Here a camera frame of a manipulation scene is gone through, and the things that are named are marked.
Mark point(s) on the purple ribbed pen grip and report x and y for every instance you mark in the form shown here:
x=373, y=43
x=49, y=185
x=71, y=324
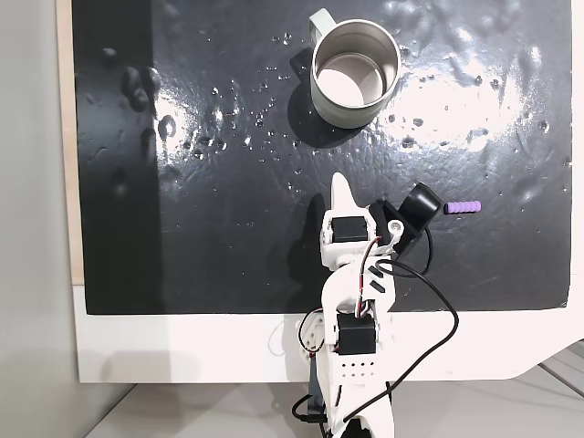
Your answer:
x=462, y=207

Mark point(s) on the pale green steel mug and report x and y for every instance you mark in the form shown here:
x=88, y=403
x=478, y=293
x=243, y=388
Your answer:
x=329, y=113

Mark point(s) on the black rubber mat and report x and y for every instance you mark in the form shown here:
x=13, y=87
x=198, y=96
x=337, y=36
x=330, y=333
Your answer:
x=219, y=237

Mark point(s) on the black camera with mount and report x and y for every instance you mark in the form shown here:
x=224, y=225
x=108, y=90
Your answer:
x=419, y=205

